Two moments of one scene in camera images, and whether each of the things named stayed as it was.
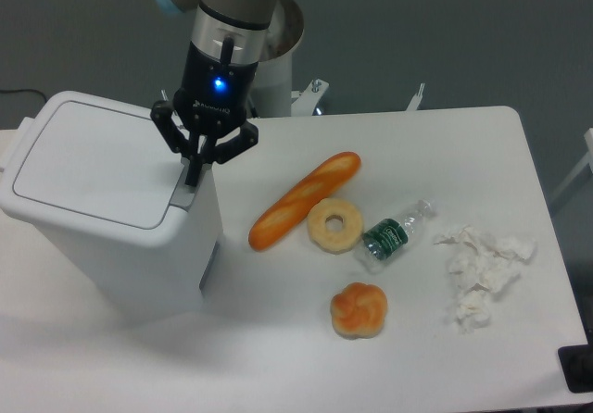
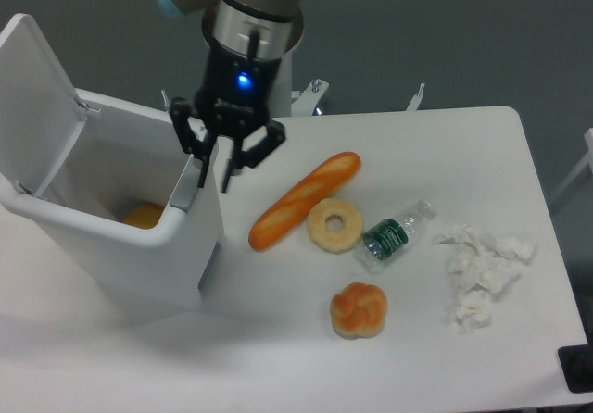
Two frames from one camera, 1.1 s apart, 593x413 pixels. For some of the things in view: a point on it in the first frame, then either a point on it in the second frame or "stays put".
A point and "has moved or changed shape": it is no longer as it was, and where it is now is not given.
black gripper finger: x=247 y=138 -> x=240 y=158
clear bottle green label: x=384 y=239 stays put
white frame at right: x=586 y=160 stays put
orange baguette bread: x=321 y=184 stays put
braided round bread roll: x=359 y=312 stays put
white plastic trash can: x=100 y=179 has moved or changed shape
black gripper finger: x=163 y=115 -> x=195 y=142
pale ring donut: x=334 y=242 stays put
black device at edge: x=576 y=365 stays put
